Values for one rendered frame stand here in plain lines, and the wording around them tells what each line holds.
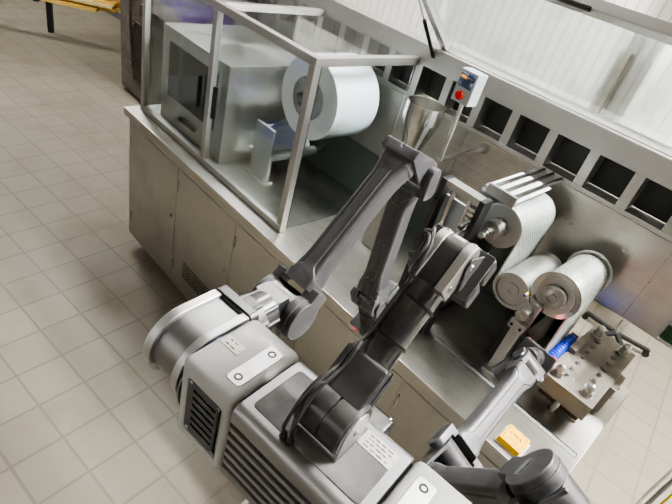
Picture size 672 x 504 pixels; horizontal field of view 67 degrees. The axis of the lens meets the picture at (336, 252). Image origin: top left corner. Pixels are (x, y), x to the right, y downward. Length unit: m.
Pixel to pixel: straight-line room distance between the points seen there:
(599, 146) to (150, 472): 2.06
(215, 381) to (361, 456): 0.20
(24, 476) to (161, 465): 0.49
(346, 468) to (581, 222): 1.44
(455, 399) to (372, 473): 1.04
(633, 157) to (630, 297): 0.46
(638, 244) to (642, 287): 0.14
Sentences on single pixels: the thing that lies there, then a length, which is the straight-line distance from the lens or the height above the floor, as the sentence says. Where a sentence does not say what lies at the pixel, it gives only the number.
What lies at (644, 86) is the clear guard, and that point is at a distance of 1.61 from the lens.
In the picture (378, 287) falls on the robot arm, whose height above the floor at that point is 1.33.
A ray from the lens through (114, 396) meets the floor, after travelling 2.57.
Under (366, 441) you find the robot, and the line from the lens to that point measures 0.66.
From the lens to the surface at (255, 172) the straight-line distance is 2.11.
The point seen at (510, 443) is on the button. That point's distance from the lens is 1.61.
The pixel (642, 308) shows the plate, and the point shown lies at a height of 1.21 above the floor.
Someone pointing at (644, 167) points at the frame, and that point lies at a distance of 1.82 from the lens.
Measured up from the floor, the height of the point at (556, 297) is 1.26.
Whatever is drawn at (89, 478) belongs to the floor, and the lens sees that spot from 2.37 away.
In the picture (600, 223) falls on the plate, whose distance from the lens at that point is 1.89.
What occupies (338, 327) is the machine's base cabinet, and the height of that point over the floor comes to 0.78.
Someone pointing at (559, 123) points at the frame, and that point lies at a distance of 1.89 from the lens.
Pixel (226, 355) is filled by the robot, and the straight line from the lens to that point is 0.70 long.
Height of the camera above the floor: 2.05
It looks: 35 degrees down
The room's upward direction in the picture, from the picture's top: 17 degrees clockwise
